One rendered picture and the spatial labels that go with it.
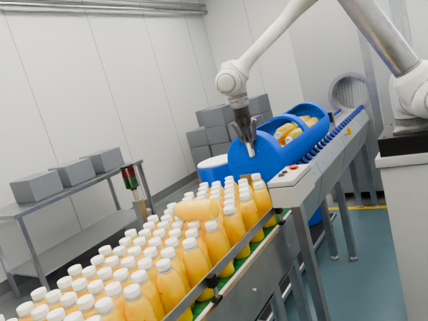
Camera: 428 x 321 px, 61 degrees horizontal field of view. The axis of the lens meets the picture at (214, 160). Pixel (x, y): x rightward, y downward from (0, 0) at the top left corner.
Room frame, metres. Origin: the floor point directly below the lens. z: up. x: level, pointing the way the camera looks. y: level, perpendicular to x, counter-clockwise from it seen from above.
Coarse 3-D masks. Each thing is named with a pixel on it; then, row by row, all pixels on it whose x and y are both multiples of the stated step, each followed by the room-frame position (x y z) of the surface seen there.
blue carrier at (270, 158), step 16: (288, 112) 2.37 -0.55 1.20; (304, 112) 2.42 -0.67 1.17; (320, 112) 2.36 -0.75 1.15; (256, 128) 1.96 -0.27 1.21; (272, 128) 2.24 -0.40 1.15; (304, 128) 1.97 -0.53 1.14; (320, 128) 2.16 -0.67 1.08; (240, 144) 1.74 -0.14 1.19; (256, 144) 1.69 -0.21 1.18; (272, 144) 1.64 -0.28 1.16; (288, 144) 1.74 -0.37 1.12; (304, 144) 1.92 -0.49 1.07; (240, 160) 1.75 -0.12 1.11; (256, 160) 1.70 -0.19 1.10; (272, 160) 1.65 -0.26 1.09; (288, 160) 1.71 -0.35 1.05; (272, 176) 1.66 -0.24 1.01
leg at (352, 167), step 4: (352, 160) 3.33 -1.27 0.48; (352, 164) 3.34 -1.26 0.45; (352, 168) 3.34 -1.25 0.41; (352, 172) 3.35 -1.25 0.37; (356, 172) 3.36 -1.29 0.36; (352, 176) 3.35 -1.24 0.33; (356, 176) 3.33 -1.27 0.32; (352, 180) 3.35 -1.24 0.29; (356, 180) 3.33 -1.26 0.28; (356, 184) 3.34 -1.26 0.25; (356, 188) 3.34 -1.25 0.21; (356, 192) 3.35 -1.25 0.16; (356, 196) 3.35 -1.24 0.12; (360, 196) 3.35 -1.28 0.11; (356, 200) 3.36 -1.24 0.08; (360, 200) 3.33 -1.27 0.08; (360, 204) 3.36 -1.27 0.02
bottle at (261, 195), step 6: (258, 192) 1.36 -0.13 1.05; (264, 192) 1.35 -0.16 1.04; (258, 198) 1.35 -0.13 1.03; (264, 198) 1.35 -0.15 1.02; (270, 198) 1.37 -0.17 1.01; (258, 204) 1.35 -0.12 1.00; (264, 204) 1.34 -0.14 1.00; (270, 204) 1.36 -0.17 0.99; (258, 210) 1.36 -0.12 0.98; (264, 210) 1.34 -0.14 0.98; (270, 222) 1.34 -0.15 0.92; (264, 228) 1.36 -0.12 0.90
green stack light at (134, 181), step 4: (132, 176) 1.54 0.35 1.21; (136, 176) 1.55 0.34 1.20; (124, 180) 1.54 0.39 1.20; (128, 180) 1.53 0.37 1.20; (132, 180) 1.53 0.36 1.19; (136, 180) 1.55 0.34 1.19; (124, 184) 1.55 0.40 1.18; (128, 184) 1.53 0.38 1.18; (132, 184) 1.53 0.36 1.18; (136, 184) 1.54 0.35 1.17; (128, 188) 1.53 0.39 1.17; (132, 188) 1.53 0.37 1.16
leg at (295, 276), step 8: (296, 264) 1.66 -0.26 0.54; (296, 272) 1.65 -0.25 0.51; (296, 280) 1.65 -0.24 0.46; (296, 288) 1.66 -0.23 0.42; (296, 296) 1.67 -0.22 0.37; (304, 296) 1.67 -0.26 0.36; (296, 304) 1.67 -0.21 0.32; (304, 304) 1.65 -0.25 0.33; (304, 312) 1.65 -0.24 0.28; (304, 320) 1.66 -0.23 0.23
